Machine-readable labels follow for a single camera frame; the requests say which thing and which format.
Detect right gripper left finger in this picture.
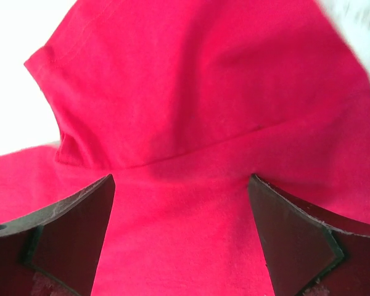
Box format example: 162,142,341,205
0,175,115,295

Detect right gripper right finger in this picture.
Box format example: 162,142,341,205
248,175,370,295

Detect crimson red t-shirt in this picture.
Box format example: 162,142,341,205
0,1,370,295

